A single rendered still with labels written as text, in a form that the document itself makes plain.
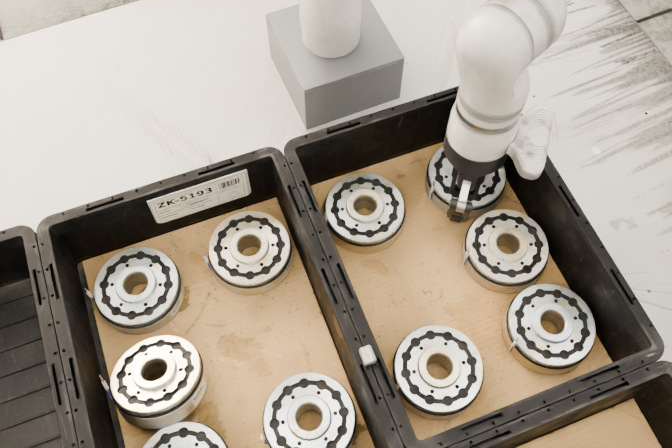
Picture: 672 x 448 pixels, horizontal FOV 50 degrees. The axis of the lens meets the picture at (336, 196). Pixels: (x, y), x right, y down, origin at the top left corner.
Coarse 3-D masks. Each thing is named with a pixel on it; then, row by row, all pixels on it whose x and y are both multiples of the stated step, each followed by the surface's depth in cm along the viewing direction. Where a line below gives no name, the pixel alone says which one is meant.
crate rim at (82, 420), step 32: (224, 160) 88; (256, 160) 88; (128, 192) 85; (160, 192) 86; (288, 192) 85; (320, 256) 81; (64, 320) 78; (64, 352) 76; (352, 352) 76; (384, 416) 73
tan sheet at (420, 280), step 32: (416, 160) 99; (320, 192) 97; (416, 192) 97; (512, 192) 97; (416, 224) 95; (448, 224) 95; (352, 256) 92; (384, 256) 92; (416, 256) 92; (448, 256) 92; (384, 288) 90; (416, 288) 90; (448, 288) 90; (480, 288) 90; (384, 320) 88; (416, 320) 88; (448, 320) 88; (480, 320) 88; (544, 320) 88; (384, 352) 86; (480, 352) 86; (512, 384) 84; (544, 384) 84; (416, 416) 83
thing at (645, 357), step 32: (448, 96) 92; (352, 128) 90; (288, 160) 88; (320, 224) 83; (576, 224) 84; (608, 256) 81; (352, 288) 80; (352, 320) 78; (640, 320) 78; (640, 352) 76; (384, 384) 74; (576, 384) 74; (480, 416) 73; (512, 416) 73
